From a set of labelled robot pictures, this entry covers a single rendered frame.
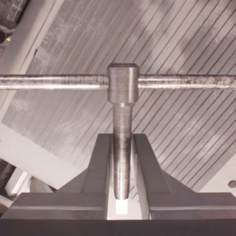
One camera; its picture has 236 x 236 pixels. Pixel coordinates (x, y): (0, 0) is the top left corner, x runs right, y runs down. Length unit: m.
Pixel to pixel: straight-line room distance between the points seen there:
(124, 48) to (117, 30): 0.03
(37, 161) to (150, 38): 0.26
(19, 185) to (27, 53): 0.87
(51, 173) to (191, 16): 0.32
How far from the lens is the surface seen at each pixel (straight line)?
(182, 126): 0.28
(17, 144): 0.32
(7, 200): 1.11
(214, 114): 0.29
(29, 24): 0.30
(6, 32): 0.47
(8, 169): 1.20
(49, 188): 0.53
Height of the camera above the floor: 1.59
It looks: 75 degrees down
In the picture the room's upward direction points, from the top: 180 degrees clockwise
